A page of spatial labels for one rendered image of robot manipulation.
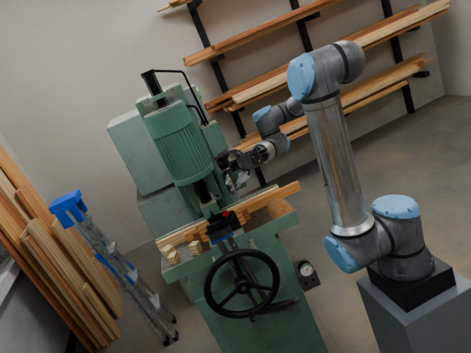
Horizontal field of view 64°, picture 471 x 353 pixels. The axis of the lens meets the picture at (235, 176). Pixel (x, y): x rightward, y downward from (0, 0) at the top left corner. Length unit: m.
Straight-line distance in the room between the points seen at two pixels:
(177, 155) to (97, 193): 2.63
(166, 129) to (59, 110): 2.55
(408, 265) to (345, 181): 0.43
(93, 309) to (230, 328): 1.44
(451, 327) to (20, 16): 3.78
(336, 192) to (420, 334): 0.61
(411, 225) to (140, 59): 3.05
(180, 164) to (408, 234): 0.86
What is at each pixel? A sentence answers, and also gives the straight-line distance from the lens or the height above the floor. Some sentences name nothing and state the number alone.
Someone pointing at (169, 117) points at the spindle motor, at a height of 1.44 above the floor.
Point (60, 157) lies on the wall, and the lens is 4.00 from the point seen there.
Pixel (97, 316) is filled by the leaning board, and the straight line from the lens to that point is 3.01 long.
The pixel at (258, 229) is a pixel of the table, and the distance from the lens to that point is 1.54.
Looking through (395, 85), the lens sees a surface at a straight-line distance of 4.23.
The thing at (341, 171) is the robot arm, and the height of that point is 1.14.
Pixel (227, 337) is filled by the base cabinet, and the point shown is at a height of 0.48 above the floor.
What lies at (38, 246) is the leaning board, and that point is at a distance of 2.78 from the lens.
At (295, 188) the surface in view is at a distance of 1.70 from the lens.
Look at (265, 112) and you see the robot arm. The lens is 1.61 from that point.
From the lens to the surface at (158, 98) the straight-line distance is 1.62.
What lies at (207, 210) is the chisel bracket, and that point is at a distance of 1.59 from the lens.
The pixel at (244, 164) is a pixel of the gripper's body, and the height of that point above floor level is 1.15.
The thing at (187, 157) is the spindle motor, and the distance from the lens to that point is 1.47.
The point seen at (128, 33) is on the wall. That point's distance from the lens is 3.87.
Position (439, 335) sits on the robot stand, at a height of 0.43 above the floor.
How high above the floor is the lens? 1.63
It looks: 20 degrees down
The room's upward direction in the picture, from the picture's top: 23 degrees counter-clockwise
